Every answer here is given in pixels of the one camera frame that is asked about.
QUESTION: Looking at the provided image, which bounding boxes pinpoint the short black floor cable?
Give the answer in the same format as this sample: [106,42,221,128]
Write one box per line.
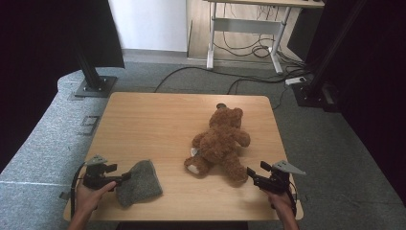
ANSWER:
[226,78,288,96]

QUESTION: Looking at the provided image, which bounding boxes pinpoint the long black floor cable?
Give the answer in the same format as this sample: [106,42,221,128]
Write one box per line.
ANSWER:
[153,65,308,94]

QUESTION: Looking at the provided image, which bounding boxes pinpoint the left hand-held gripper black cable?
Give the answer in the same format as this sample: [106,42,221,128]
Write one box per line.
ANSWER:
[69,161,89,220]

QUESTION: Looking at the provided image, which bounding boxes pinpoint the black metal stand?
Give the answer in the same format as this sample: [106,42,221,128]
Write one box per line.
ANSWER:
[74,44,119,99]
[291,0,368,113]

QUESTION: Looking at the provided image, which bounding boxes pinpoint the black curtain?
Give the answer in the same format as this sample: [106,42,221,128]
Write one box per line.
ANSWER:
[286,0,406,202]
[0,0,125,173]

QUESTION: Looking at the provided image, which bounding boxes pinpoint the white metal-framed desk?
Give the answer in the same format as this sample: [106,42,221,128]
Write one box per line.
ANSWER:
[203,0,326,76]

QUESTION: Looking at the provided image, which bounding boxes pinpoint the brown plush teddy bear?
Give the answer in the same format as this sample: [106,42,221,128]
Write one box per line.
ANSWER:
[183,103,252,187]

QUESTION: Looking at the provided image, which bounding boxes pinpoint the grey floor socket frame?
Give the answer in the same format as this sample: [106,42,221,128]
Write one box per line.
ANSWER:
[78,115,101,137]

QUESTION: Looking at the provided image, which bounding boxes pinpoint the person's right hand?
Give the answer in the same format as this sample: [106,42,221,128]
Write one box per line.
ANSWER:
[265,187,297,214]

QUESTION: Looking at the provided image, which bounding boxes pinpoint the grey knitted hat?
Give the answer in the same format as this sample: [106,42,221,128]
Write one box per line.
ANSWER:
[115,159,164,208]

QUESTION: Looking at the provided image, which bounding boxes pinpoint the tangled black cables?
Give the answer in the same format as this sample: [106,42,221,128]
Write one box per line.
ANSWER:
[213,31,277,59]

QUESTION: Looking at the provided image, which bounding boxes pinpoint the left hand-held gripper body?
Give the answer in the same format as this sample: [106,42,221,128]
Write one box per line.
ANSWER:
[81,154,118,192]

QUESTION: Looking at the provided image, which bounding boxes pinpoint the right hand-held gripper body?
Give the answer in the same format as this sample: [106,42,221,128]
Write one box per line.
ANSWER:
[255,159,307,195]

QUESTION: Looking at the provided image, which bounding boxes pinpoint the white power strip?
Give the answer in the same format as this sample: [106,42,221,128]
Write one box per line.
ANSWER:
[284,76,307,86]

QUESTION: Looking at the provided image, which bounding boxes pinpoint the person's left hand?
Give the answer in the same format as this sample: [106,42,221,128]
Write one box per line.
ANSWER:
[74,179,118,221]

